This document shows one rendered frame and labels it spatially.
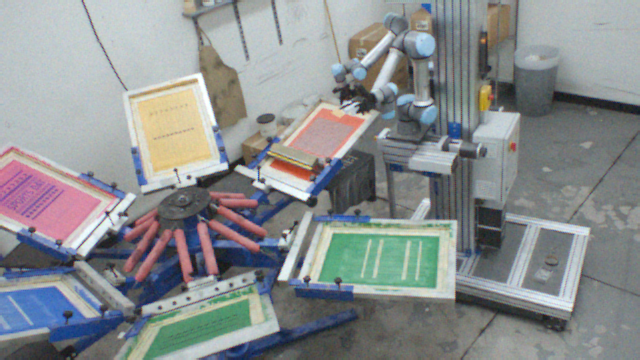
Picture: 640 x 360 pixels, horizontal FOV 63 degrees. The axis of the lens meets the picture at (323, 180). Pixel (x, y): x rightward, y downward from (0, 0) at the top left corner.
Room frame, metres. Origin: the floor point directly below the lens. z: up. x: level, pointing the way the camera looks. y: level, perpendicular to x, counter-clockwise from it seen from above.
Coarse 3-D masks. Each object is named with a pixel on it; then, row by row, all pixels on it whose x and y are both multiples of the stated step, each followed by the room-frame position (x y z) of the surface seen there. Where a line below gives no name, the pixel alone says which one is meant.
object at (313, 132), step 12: (312, 120) 3.38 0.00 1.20; (324, 120) 3.33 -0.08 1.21; (336, 120) 3.28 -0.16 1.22; (300, 132) 3.30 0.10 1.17; (312, 132) 3.25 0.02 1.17; (324, 132) 3.20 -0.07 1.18; (300, 144) 3.18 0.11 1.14; (312, 144) 3.13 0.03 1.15; (276, 168) 3.04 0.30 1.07; (288, 168) 2.99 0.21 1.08
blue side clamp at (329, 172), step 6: (330, 162) 2.83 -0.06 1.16; (336, 162) 2.81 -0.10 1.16; (330, 168) 2.77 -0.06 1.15; (336, 168) 2.80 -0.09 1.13; (324, 174) 2.75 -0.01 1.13; (330, 174) 2.76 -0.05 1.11; (318, 180) 2.72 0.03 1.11; (324, 180) 2.73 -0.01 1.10; (312, 186) 2.69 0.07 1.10; (318, 186) 2.69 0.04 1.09; (324, 186) 2.72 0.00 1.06; (312, 192) 2.65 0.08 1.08; (318, 192) 2.68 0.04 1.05
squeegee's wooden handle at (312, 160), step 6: (276, 144) 3.12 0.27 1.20; (270, 150) 3.10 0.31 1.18; (276, 150) 3.07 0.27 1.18; (282, 150) 3.04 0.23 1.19; (288, 150) 3.02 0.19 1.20; (294, 150) 2.99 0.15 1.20; (294, 156) 2.94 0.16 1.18; (300, 156) 2.92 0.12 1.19; (306, 156) 2.89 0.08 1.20; (312, 156) 2.87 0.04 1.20; (312, 162) 2.83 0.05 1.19; (312, 168) 2.81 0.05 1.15
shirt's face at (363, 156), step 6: (354, 150) 3.29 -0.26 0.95; (354, 156) 3.21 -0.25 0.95; (360, 156) 3.19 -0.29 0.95; (366, 156) 3.18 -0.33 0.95; (354, 162) 3.12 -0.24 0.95; (360, 162) 3.11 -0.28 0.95; (348, 168) 3.06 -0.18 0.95; (354, 168) 3.05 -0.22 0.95; (342, 174) 3.00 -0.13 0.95; (348, 174) 2.99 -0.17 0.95; (330, 180) 2.95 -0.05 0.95; (336, 180) 2.94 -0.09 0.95; (330, 186) 2.88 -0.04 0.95
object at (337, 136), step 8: (344, 120) 3.24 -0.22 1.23; (352, 120) 3.21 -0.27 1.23; (360, 120) 3.18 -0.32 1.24; (336, 128) 3.20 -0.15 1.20; (344, 128) 3.16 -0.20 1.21; (352, 128) 3.13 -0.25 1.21; (328, 136) 3.15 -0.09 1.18; (336, 136) 3.12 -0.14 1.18; (344, 136) 3.09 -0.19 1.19; (320, 144) 3.10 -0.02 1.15; (328, 144) 3.07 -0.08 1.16; (336, 144) 3.04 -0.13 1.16; (344, 144) 3.01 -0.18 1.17; (312, 152) 3.05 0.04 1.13; (320, 152) 3.02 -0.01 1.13; (328, 152) 2.99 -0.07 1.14; (336, 152) 2.97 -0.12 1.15; (296, 168) 2.96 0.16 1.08; (296, 176) 2.89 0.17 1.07; (304, 176) 2.86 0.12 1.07
